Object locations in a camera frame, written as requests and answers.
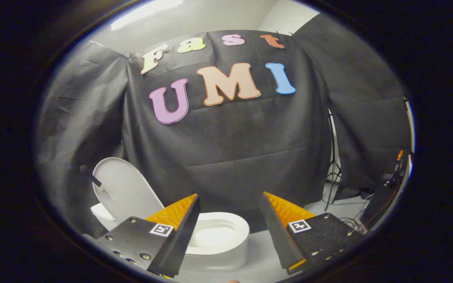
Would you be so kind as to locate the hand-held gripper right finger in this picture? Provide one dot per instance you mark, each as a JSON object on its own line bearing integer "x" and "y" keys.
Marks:
{"x": 277, "y": 232}

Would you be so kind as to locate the white toilet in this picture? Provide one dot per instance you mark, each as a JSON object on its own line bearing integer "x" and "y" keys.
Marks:
{"x": 226, "y": 251}

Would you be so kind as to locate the black equipment table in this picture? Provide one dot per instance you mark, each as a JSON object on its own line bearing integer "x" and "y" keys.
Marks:
{"x": 382, "y": 200}

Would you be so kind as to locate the orange and black tool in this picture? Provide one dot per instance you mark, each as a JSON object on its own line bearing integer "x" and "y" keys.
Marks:
{"x": 399, "y": 155}

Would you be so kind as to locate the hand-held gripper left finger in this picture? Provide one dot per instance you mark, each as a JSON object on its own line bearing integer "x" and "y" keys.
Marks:
{"x": 181, "y": 236}

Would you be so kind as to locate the black backdrop cloth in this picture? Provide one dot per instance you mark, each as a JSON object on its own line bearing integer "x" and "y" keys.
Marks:
{"x": 230, "y": 149}

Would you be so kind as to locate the white toilet lid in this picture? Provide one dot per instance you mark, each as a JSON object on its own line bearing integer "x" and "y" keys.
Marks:
{"x": 124, "y": 188}

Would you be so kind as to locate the black tripod stand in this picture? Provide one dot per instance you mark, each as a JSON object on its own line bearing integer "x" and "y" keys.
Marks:
{"x": 332, "y": 165}

